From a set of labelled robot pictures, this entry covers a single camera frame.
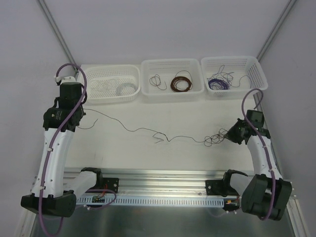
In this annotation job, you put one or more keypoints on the left frame post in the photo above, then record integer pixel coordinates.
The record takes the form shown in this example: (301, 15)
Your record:
(55, 29)

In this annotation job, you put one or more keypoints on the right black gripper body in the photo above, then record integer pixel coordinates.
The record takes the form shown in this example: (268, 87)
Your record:
(237, 133)

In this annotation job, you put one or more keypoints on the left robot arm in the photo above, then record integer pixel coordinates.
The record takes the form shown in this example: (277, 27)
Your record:
(49, 195)

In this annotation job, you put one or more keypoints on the left white perforated basket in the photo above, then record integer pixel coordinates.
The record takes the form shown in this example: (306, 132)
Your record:
(108, 84)

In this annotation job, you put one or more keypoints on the white slotted cable duct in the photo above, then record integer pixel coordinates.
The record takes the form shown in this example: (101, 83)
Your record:
(153, 201)

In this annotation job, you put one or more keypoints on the frame post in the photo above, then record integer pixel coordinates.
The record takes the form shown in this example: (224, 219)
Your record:
(55, 29)
(276, 28)

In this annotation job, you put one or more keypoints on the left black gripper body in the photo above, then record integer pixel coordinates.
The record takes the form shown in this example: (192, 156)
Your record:
(80, 116)

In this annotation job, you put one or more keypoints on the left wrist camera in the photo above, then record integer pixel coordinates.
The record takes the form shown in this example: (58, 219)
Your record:
(60, 80)

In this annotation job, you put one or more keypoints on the aluminium mounting rail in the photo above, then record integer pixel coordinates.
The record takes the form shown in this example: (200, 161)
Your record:
(158, 181)

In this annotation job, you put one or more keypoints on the right white perforated basket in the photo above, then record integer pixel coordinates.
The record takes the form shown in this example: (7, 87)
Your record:
(231, 77)

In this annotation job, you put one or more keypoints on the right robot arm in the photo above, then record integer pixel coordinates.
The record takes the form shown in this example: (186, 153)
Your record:
(266, 194)

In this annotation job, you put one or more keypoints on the right frame post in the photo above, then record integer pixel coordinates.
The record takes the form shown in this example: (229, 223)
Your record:
(276, 28)

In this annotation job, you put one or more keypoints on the middle white perforated basket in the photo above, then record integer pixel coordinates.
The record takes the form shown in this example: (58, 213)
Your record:
(171, 80)

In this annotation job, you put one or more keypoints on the white perforated basket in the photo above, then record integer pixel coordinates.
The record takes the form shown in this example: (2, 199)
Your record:
(231, 77)
(108, 84)
(171, 80)

